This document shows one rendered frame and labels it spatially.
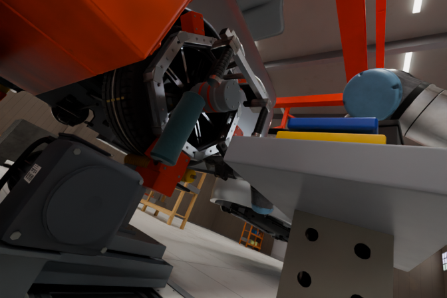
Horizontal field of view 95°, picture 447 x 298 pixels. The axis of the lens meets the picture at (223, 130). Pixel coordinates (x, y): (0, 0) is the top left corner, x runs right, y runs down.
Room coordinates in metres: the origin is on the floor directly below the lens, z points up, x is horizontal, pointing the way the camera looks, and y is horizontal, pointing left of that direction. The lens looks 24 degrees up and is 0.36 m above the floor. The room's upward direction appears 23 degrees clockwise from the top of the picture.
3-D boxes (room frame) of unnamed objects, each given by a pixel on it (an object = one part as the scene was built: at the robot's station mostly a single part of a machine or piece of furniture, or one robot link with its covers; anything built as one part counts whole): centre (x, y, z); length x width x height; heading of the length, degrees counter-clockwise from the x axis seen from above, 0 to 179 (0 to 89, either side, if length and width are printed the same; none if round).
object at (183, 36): (0.83, 0.15, 0.85); 0.54 x 0.07 x 0.54; 138
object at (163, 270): (0.94, 0.27, 0.13); 0.50 x 0.36 x 0.10; 138
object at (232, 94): (0.78, 0.10, 0.85); 0.21 x 0.14 x 0.14; 48
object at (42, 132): (4.04, 2.95, 0.36); 1.06 x 0.91 x 0.73; 140
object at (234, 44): (0.57, 0.11, 0.93); 0.09 x 0.05 x 0.05; 48
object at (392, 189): (0.29, -0.22, 0.44); 0.43 x 0.17 x 0.03; 138
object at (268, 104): (0.82, -0.12, 0.93); 0.09 x 0.05 x 0.05; 48
